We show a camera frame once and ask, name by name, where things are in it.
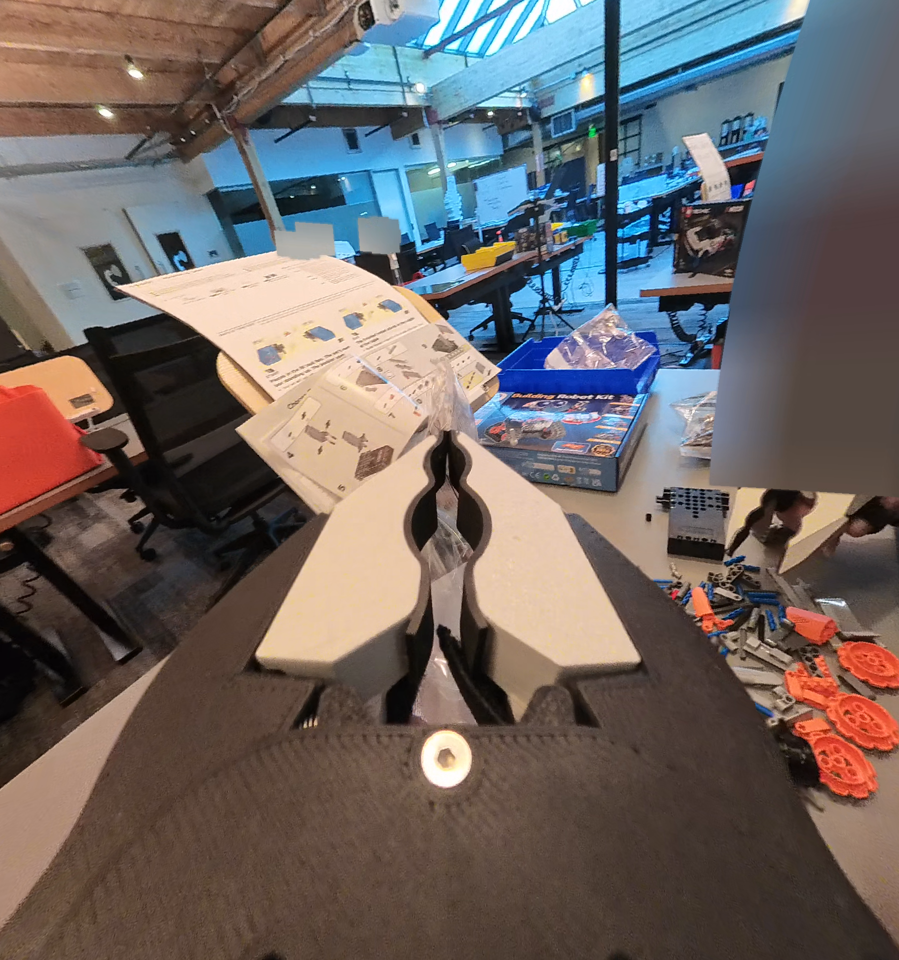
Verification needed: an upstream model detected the beige tote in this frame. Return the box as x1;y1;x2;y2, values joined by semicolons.
0;354;117;432

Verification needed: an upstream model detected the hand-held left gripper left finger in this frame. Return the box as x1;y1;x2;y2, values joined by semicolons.
254;433;440;725

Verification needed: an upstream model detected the wooden background desk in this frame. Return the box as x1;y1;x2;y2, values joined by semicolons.
0;435;151;661
639;273;736;361
404;236;589;354

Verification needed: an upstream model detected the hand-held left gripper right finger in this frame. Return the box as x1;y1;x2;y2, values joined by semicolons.
453;433;643;725

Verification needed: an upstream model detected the yellow plastic bin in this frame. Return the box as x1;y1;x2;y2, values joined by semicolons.
460;241;518;273

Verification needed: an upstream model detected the white ceiling projector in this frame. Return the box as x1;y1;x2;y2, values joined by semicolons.
352;0;439;46

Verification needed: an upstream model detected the orange tote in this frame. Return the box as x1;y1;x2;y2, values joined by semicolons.
0;384;109;530

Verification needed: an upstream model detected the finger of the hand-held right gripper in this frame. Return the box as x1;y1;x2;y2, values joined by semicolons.
775;512;867;577
725;489;822;558

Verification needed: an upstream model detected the blue plastic bin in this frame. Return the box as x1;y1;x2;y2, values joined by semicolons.
496;330;662;395

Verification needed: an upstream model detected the clear bag of grey pieces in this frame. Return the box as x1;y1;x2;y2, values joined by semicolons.
412;352;475;579

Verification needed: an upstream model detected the black mesh office chair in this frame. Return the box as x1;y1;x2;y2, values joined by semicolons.
82;311;308;564

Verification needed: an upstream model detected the blue cardboard toy box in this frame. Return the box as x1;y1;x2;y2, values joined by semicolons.
473;390;649;494

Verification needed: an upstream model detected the black steel column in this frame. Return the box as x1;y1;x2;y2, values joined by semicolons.
601;0;623;309

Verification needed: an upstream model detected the black printed cardboard box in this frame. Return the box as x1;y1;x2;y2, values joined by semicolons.
672;198;754;275

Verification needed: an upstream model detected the clear bag of dark pieces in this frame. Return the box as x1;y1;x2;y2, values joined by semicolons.
670;393;721;460

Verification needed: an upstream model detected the pile of small building pieces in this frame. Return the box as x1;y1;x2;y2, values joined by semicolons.
655;555;899;800

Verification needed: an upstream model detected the white folded paper sign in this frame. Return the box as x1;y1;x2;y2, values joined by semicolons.
682;133;732;202

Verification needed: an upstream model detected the white instruction booklet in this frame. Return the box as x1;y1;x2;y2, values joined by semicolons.
115;253;503;402

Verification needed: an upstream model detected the black camera tripod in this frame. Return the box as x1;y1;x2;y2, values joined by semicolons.
505;196;578;354

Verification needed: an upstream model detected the purple tinted clear bag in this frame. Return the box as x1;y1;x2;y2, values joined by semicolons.
545;303;657;372

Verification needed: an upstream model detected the black plastic wheel rim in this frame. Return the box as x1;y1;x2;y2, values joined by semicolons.
775;731;822;785

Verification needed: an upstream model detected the white whiteboard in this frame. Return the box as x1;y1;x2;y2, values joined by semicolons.
473;165;532;226

